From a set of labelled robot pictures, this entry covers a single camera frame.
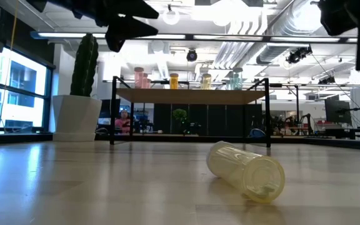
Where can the black ceiling spotlight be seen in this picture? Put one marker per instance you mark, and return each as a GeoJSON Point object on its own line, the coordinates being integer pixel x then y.
{"type": "Point", "coordinates": [327, 80]}
{"type": "Point", "coordinates": [297, 55]}

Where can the pink medicine bottle white cap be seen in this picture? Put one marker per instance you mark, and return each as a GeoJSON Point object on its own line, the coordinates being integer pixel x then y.
{"type": "Point", "coordinates": [146, 82]}
{"type": "Point", "coordinates": [138, 78]}

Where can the black hanging camera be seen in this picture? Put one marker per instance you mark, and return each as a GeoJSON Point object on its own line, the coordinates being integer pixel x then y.
{"type": "Point", "coordinates": [192, 55]}

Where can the orange medicine bottle white cap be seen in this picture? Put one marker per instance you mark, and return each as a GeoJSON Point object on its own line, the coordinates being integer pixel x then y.
{"type": "Point", "coordinates": [174, 82]}

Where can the background black robot arm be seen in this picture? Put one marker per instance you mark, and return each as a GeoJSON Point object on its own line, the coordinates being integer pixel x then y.
{"type": "Point", "coordinates": [306, 117]}

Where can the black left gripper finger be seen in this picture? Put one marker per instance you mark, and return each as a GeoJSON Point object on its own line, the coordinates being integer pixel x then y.
{"type": "Point", "coordinates": [127, 29]}
{"type": "Point", "coordinates": [136, 11]}

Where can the small green potted plant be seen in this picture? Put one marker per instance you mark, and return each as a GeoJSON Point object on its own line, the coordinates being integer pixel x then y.
{"type": "Point", "coordinates": [180, 115]}

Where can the blue round object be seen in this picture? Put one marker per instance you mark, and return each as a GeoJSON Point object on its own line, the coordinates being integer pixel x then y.
{"type": "Point", "coordinates": [257, 133]}

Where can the wooden shelf black metal frame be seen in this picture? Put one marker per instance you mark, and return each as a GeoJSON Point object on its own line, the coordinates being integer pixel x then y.
{"type": "Point", "coordinates": [192, 96]}

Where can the yellow medicine bottle white cap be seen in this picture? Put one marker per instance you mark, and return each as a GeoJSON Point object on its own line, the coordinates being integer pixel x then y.
{"type": "Point", "coordinates": [242, 168]}
{"type": "Point", "coordinates": [206, 82]}

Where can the large window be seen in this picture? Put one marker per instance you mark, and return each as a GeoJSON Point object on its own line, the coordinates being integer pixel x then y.
{"type": "Point", "coordinates": [20, 93]}

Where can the overhead LED light bar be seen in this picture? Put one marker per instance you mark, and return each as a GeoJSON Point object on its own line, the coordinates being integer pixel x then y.
{"type": "Point", "coordinates": [308, 39]}

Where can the white faceted plant pot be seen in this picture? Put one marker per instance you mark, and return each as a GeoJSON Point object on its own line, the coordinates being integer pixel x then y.
{"type": "Point", "coordinates": [77, 118]}

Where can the person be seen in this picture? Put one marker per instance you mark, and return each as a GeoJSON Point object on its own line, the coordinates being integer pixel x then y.
{"type": "Point", "coordinates": [123, 122]}

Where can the green cactus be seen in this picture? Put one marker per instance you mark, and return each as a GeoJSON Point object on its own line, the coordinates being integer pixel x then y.
{"type": "Point", "coordinates": [84, 65]}

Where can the black computer monitor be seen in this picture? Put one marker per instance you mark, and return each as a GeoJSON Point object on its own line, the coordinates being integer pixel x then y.
{"type": "Point", "coordinates": [337, 111]}

